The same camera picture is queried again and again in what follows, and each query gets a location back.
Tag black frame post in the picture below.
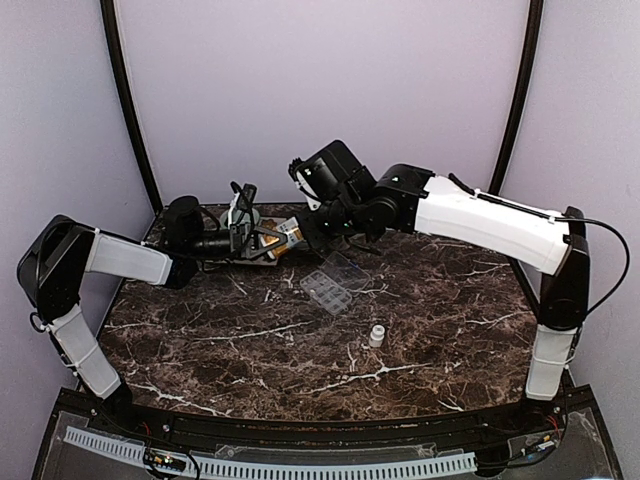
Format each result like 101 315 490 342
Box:
488 0 544 194
99 0 163 215

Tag clear plastic pill organizer box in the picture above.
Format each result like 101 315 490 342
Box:
300 252 371 315

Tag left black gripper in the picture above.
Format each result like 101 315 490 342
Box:
187 223 289 261

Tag square floral ceramic plate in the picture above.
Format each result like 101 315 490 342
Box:
217 212 287 266

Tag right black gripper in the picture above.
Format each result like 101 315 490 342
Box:
292 199 366 250

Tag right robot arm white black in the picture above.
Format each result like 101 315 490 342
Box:
288 140 605 434

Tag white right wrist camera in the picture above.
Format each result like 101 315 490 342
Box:
288 158 321 211

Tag black front rail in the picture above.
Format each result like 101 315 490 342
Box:
54 386 595 451

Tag right black frame post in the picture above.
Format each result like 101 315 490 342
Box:
488 0 544 194

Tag large orange label pill bottle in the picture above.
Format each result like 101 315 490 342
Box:
260 217 305 260

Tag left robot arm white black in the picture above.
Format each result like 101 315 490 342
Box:
17 196 287 436

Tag left black frame post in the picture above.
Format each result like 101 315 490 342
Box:
99 0 163 215

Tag white slotted cable duct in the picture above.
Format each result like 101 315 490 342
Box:
62 427 477 479

